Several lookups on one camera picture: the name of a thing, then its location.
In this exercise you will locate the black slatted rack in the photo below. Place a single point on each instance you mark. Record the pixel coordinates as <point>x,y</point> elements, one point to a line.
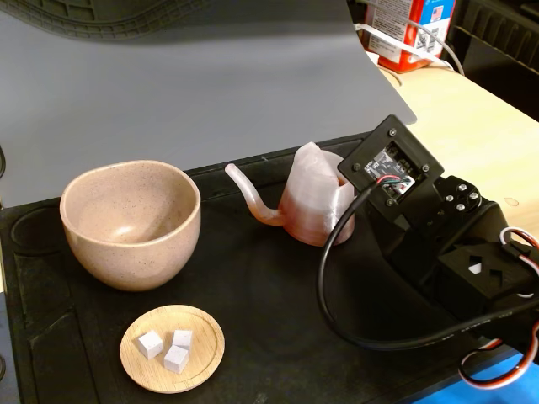
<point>497,25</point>

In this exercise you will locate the black work mat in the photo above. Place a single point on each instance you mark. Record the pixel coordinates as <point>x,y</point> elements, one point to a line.
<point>261,294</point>

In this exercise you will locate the black camera module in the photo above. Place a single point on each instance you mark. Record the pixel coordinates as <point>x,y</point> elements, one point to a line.
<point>379,139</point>

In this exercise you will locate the translucent pink plastic kettle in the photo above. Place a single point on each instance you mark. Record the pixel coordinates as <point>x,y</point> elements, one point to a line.
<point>307,210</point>

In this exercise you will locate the blue surface sheet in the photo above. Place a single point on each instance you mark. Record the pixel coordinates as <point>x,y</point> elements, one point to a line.
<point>505,395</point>

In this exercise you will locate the round wooden saucer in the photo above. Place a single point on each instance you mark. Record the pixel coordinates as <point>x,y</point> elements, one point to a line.
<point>202,362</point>

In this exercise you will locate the speckled beige ceramic cup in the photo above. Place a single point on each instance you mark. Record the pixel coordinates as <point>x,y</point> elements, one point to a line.
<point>126,261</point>

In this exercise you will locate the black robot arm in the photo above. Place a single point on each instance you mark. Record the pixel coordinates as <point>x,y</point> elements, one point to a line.
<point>501,294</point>

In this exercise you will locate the dark grey grid mat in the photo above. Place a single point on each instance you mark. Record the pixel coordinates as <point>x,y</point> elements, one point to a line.
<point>105,21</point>

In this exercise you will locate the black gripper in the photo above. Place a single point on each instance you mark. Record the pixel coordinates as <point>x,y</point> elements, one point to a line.
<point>462,198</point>

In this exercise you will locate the white sugar cube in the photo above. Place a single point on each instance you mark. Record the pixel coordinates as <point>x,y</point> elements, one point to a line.
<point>182,338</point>
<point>148,344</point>
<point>175,359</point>

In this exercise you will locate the red drink bottle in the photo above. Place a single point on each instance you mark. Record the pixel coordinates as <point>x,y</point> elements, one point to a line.
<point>417,38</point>

